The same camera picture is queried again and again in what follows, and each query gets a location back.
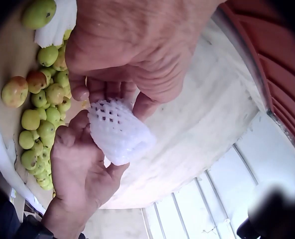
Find person's left hand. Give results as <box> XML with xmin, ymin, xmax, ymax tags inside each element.
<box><xmin>65</xmin><ymin>0</ymin><xmax>225</xmax><ymax>120</ymax></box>

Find person's right hand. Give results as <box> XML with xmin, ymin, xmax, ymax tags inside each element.
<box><xmin>50</xmin><ymin>110</ymin><xmax>130</xmax><ymax>211</ymax></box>

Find person's left middle finger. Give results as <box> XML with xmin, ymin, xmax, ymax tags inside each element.
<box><xmin>106</xmin><ymin>81</ymin><xmax>124</xmax><ymax>100</ymax></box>

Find person's left ring finger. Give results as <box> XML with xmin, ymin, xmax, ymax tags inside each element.
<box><xmin>88</xmin><ymin>78</ymin><xmax>107</xmax><ymax>103</ymax></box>

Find person's right fingers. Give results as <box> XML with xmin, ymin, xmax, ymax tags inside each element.
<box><xmin>53</xmin><ymin>110</ymin><xmax>94</xmax><ymax>150</ymax></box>

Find person's left little finger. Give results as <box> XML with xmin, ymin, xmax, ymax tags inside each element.
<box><xmin>68</xmin><ymin>74</ymin><xmax>90</xmax><ymax>101</ymax></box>

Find person's left index finger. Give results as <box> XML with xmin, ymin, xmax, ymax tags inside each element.
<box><xmin>123</xmin><ymin>81</ymin><xmax>138</xmax><ymax>105</ymax></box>

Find person's left thumb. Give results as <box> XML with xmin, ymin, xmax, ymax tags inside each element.
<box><xmin>132</xmin><ymin>91</ymin><xmax>161</xmax><ymax>120</ymax></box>

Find person's right thumb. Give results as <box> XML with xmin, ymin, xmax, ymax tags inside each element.
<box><xmin>103</xmin><ymin>159</ymin><xmax>130</xmax><ymax>184</ymax></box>

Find white foam net sleeve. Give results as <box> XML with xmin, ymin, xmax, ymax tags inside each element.
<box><xmin>87</xmin><ymin>98</ymin><xmax>157</xmax><ymax>166</ymax></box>

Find pile of green apples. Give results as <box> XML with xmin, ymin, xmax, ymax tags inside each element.
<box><xmin>19</xmin><ymin>29</ymin><xmax>73</xmax><ymax>198</ymax></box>

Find reddish yellow apple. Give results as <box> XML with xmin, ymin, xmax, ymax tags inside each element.
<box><xmin>1</xmin><ymin>76</ymin><xmax>29</xmax><ymax>108</ymax></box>

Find stack of white foam nets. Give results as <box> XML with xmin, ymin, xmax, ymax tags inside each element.
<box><xmin>34</xmin><ymin>0</ymin><xmax>78</xmax><ymax>48</ymax></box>

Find spotted green apple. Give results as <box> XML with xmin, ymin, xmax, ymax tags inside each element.
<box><xmin>22</xmin><ymin>0</ymin><xmax>57</xmax><ymax>30</ymax></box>

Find black wrist band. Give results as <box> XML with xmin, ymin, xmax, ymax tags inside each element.
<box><xmin>18</xmin><ymin>220</ymin><xmax>55</xmax><ymax>239</ymax></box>

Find red roller shutter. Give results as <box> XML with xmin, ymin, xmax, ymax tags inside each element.
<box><xmin>218</xmin><ymin>0</ymin><xmax>295</xmax><ymax>160</ymax></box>

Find window with white frame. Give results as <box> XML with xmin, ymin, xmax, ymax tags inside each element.
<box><xmin>141</xmin><ymin>112</ymin><xmax>295</xmax><ymax>239</ymax></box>

